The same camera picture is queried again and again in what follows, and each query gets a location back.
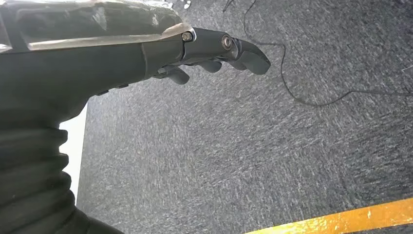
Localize white table edge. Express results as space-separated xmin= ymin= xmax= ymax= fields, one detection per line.
xmin=58 ymin=104 xmax=88 ymax=205

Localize ribbed grey left arm sleeve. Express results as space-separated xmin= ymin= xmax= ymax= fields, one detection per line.
xmin=0 ymin=124 xmax=125 ymax=234

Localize yellow floor tape strip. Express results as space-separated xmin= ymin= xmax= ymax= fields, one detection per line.
xmin=245 ymin=197 xmax=413 ymax=234

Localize thin black cable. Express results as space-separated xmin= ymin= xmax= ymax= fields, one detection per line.
xmin=223 ymin=0 xmax=413 ymax=108

